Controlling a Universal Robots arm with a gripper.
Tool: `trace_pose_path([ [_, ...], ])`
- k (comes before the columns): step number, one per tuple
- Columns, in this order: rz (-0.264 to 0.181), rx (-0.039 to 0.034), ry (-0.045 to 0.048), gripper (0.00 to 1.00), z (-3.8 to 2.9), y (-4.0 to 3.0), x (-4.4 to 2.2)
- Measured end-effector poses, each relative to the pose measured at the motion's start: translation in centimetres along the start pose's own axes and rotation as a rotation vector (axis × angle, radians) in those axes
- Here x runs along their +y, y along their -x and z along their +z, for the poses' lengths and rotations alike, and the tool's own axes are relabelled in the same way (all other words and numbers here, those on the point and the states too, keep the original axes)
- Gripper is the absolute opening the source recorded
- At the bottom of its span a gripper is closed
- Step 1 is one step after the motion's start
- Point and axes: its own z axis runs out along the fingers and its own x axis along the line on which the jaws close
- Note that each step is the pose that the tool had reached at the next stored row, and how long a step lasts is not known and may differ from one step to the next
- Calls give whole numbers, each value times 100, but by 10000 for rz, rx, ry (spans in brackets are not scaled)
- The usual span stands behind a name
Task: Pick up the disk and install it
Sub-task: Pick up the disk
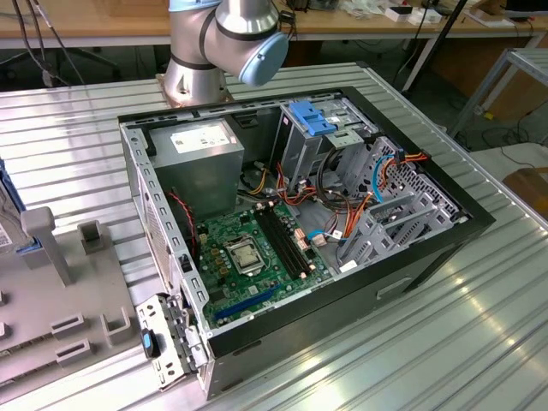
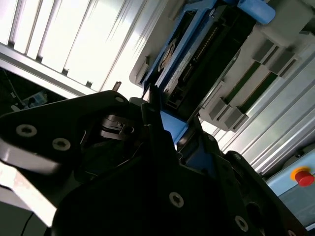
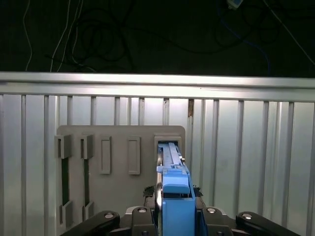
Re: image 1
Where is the blue data wire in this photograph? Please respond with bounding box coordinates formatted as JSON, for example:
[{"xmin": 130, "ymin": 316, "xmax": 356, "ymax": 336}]
[{"xmin": 372, "ymin": 152, "xmax": 406, "ymax": 205}]

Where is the orange power wire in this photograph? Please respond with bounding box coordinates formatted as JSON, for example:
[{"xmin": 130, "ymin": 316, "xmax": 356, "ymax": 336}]
[{"xmin": 342, "ymin": 152, "xmax": 431, "ymax": 241}]

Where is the hard disk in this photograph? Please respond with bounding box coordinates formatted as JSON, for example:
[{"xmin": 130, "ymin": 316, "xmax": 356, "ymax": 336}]
[{"xmin": 0, "ymin": 158, "xmax": 43, "ymax": 259}]

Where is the grey disk bay cage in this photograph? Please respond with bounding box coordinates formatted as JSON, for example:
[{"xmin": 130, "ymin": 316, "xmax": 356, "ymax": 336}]
[{"xmin": 336, "ymin": 190, "xmax": 457, "ymax": 275}]

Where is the black RAM slot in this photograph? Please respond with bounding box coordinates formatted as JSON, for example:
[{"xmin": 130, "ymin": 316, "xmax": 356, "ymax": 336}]
[
  {"xmin": 270, "ymin": 202, "xmax": 316, "ymax": 273},
  {"xmin": 259, "ymin": 205, "xmax": 307, "ymax": 278},
  {"xmin": 255, "ymin": 205, "xmax": 303, "ymax": 280},
  {"xmin": 265, "ymin": 204, "xmax": 311, "ymax": 276}
]

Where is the CPU socket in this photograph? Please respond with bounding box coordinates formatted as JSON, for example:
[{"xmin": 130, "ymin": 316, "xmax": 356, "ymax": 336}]
[{"xmin": 223, "ymin": 236, "xmax": 267, "ymax": 278}]

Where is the silver CPU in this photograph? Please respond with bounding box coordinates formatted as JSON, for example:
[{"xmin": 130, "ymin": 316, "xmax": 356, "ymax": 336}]
[{"xmin": 230, "ymin": 247, "xmax": 260, "ymax": 271}]

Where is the grey metal drive cage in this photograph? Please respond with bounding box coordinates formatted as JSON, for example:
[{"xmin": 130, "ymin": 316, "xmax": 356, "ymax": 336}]
[{"xmin": 273, "ymin": 98, "xmax": 378, "ymax": 189}]

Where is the grey power supply unit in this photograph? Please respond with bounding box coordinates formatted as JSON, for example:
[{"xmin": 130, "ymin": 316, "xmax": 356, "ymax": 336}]
[{"xmin": 147, "ymin": 117, "xmax": 246, "ymax": 219}]

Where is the green motherboard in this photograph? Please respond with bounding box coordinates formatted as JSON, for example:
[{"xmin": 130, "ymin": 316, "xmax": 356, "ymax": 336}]
[{"xmin": 194, "ymin": 200, "xmax": 335, "ymax": 329}]

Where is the blue expansion slot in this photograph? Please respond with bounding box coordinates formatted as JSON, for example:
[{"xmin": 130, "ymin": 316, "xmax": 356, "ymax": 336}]
[{"xmin": 213, "ymin": 285, "xmax": 282, "ymax": 322}]

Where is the black open PC case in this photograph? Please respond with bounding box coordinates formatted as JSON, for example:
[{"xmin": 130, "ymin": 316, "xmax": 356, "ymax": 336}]
[{"xmin": 116, "ymin": 85, "xmax": 497, "ymax": 402}]

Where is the blue black latch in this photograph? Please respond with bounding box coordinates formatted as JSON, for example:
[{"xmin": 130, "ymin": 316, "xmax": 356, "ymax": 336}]
[{"xmin": 140, "ymin": 327, "xmax": 162, "ymax": 359}]

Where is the white box black top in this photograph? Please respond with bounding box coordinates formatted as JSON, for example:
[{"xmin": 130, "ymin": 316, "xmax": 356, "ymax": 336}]
[{"xmin": 384, "ymin": 5, "xmax": 414, "ymax": 21}]

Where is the white paper box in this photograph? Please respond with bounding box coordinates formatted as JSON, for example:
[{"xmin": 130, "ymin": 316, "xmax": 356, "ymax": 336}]
[{"xmin": 408, "ymin": 9, "xmax": 442, "ymax": 26}]

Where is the grey parts rack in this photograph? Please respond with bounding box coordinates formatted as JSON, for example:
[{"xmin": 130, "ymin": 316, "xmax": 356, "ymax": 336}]
[{"xmin": 0, "ymin": 205, "xmax": 147, "ymax": 386}]

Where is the black slanted pole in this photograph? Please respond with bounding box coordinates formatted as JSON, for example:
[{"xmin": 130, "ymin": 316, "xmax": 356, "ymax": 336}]
[{"xmin": 434, "ymin": 0, "xmax": 470, "ymax": 44}]

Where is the brown cardboard box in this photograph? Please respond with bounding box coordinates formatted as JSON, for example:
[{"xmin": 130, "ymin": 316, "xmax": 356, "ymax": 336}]
[
  {"xmin": 483, "ymin": 68, "xmax": 548, "ymax": 125},
  {"xmin": 503, "ymin": 167, "xmax": 548, "ymax": 215}
]

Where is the red orange wire bundle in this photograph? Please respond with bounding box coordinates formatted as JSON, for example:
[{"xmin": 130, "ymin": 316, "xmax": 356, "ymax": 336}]
[{"xmin": 276, "ymin": 162, "xmax": 326, "ymax": 211}]

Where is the yellow black wire bundle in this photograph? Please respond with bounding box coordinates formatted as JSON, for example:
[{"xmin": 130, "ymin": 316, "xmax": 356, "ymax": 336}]
[{"xmin": 250, "ymin": 166, "xmax": 271, "ymax": 196}]

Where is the black cable loop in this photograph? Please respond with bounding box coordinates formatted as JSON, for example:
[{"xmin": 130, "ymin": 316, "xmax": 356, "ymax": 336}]
[{"xmin": 316, "ymin": 147, "xmax": 356, "ymax": 211}]

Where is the blue plastic drive bracket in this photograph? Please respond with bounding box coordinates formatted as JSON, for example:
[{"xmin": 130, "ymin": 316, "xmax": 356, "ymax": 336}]
[{"xmin": 289, "ymin": 101, "xmax": 340, "ymax": 136}]

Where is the red black fan wire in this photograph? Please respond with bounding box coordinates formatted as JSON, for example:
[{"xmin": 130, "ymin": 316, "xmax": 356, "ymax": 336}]
[{"xmin": 168, "ymin": 190, "xmax": 200, "ymax": 258}]

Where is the silver slot retention bracket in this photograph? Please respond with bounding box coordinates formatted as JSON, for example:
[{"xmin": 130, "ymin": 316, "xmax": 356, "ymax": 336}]
[{"xmin": 135, "ymin": 293, "xmax": 211, "ymax": 391}]

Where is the wooden desk white frame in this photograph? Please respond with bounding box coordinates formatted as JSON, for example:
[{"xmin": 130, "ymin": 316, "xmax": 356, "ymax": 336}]
[
  {"xmin": 277, "ymin": 6, "xmax": 548, "ymax": 42},
  {"xmin": 0, "ymin": 0, "xmax": 172, "ymax": 48}
]

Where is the aluminium profile frame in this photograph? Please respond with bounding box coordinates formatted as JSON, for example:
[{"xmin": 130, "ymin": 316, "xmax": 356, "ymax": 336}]
[{"xmin": 451, "ymin": 46, "xmax": 548, "ymax": 151}]

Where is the grey arm cable bundle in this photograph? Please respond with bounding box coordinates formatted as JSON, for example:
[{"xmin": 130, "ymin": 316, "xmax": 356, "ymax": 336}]
[{"xmin": 12, "ymin": 0, "xmax": 69, "ymax": 86}]

